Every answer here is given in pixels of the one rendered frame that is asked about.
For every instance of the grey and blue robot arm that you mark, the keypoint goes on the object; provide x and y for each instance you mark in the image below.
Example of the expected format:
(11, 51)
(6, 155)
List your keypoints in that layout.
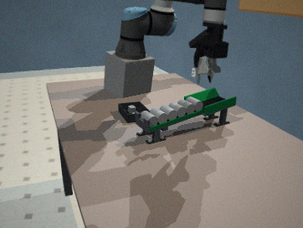
(160, 21)

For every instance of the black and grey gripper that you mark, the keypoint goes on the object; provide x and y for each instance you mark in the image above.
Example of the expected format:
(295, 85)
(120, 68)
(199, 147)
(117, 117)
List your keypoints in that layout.
(219, 51)

